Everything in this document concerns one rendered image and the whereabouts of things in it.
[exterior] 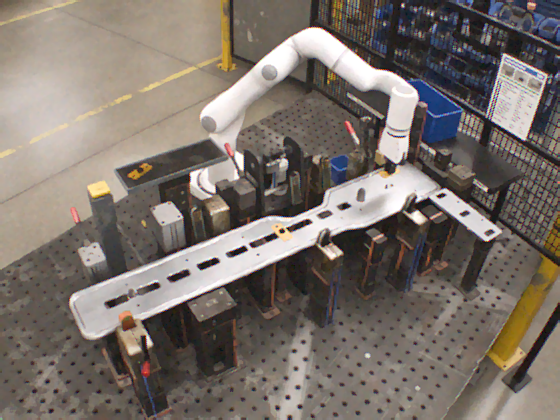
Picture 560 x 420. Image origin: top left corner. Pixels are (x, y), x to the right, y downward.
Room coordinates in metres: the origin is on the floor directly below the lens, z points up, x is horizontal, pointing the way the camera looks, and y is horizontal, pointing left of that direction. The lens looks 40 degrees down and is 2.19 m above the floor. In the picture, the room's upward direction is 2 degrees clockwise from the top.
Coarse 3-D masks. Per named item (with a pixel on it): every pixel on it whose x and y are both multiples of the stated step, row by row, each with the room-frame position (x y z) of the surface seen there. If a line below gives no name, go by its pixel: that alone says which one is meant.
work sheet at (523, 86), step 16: (512, 64) 1.82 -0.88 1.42; (528, 64) 1.76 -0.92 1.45; (496, 80) 1.86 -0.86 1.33; (512, 80) 1.80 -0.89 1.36; (528, 80) 1.75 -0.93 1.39; (544, 80) 1.70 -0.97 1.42; (512, 96) 1.78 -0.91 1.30; (528, 96) 1.73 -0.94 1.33; (496, 112) 1.82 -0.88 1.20; (512, 112) 1.77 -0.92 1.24; (528, 112) 1.71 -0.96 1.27; (512, 128) 1.75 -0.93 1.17; (528, 128) 1.69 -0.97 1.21
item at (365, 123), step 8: (360, 120) 1.68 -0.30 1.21; (368, 120) 1.68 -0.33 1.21; (360, 128) 1.67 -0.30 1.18; (368, 128) 1.67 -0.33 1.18; (360, 136) 1.67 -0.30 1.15; (368, 136) 1.67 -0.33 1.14; (360, 144) 1.66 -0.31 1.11; (368, 144) 1.67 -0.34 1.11; (360, 152) 1.66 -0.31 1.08; (368, 152) 1.67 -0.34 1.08
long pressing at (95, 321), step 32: (352, 192) 1.51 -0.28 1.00; (384, 192) 1.52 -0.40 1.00; (416, 192) 1.53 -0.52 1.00; (256, 224) 1.32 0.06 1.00; (288, 224) 1.33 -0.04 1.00; (320, 224) 1.33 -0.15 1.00; (352, 224) 1.34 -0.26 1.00; (192, 256) 1.16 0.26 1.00; (224, 256) 1.17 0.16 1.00; (256, 256) 1.17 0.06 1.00; (288, 256) 1.19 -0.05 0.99; (96, 288) 1.00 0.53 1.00; (128, 288) 1.01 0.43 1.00; (160, 288) 1.02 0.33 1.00; (192, 288) 1.03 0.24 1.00; (96, 320) 0.88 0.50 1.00
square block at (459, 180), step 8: (456, 168) 1.61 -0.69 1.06; (464, 168) 1.62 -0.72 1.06; (448, 176) 1.60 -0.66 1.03; (456, 176) 1.57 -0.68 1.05; (464, 176) 1.57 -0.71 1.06; (472, 176) 1.58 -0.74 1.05; (448, 184) 1.60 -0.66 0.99; (456, 184) 1.56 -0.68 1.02; (464, 184) 1.55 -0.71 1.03; (472, 184) 1.58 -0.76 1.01; (456, 192) 1.56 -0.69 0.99; (464, 192) 1.57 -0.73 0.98; (464, 200) 1.58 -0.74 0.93; (456, 224) 1.58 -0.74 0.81; (448, 240) 1.56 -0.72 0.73
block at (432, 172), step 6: (426, 162) 1.73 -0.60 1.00; (426, 168) 1.71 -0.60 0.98; (432, 168) 1.69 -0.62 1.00; (426, 174) 1.70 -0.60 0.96; (432, 174) 1.68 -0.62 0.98; (438, 174) 1.66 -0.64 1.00; (444, 174) 1.65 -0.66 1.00; (438, 180) 1.65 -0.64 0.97; (444, 180) 1.64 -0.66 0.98; (444, 186) 1.64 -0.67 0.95; (438, 198) 1.64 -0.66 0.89; (426, 204) 1.68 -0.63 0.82; (432, 204) 1.65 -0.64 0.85
